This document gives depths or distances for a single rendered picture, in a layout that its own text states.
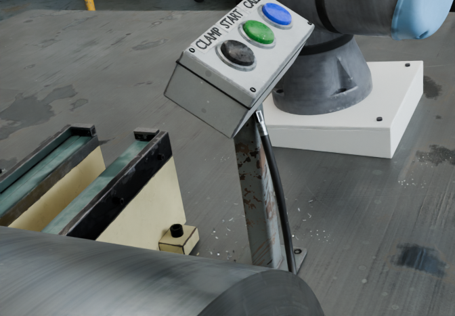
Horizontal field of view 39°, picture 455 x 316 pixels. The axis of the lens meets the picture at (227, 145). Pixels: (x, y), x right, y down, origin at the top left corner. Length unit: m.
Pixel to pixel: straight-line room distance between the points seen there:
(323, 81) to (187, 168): 0.23
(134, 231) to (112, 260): 0.53
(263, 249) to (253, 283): 0.53
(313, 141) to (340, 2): 0.20
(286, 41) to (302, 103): 0.34
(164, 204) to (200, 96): 0.25
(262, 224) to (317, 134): 0.27
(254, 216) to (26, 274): 0.51
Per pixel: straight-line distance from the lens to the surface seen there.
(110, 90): 1.26
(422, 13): 0.80
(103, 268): 0.17
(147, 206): 0.72
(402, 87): 0.98
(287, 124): 0.92
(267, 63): 0.55
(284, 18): 0.62
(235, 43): 0.54
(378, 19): 0.82
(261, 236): 0.68
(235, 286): 0.15
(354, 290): 0.68
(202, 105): 0.53
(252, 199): 0.65
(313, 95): 0.92
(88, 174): 0.80
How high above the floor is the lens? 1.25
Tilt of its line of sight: 28 degrees down
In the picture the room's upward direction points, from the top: 9 degrees counter-clockwise
